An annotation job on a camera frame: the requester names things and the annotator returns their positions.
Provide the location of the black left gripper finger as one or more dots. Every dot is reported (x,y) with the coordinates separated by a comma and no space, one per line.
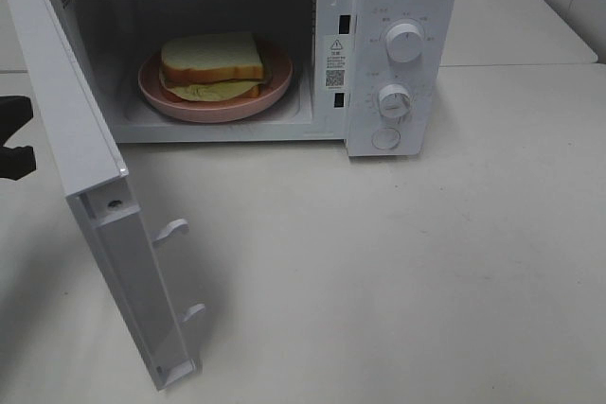
(15,112)
(16,163)

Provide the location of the white microwave door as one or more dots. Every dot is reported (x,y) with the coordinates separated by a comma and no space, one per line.
(95,183)

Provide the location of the white bread sandwich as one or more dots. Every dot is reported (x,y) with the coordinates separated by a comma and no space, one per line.
(195,62)

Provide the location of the pink round plate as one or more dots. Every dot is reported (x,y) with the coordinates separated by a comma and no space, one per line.
(222,103)

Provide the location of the round microwave door button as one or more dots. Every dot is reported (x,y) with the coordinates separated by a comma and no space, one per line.
(386,138)

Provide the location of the white microwave knob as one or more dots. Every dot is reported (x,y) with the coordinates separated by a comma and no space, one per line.
(404,41)
(394,101)

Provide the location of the white microwave oven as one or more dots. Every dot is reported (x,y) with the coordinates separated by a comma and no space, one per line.
(296,117)

